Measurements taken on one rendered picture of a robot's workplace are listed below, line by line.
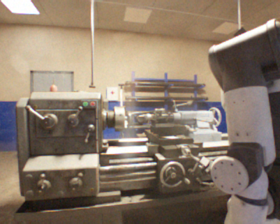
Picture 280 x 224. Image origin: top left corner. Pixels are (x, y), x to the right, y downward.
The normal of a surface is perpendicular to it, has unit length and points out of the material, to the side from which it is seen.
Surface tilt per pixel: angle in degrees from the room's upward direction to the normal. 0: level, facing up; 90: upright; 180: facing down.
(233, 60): 85
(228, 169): 85
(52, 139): 90
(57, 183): 90
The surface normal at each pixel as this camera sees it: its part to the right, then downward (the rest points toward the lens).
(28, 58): 0.21, 0.04
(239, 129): -0.79, -0.07
